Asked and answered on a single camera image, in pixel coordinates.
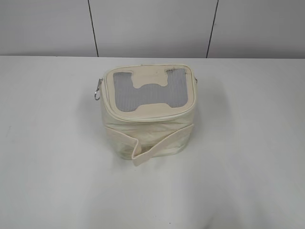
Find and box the cream bag with silver panel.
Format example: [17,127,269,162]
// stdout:
[94,64,197,166]

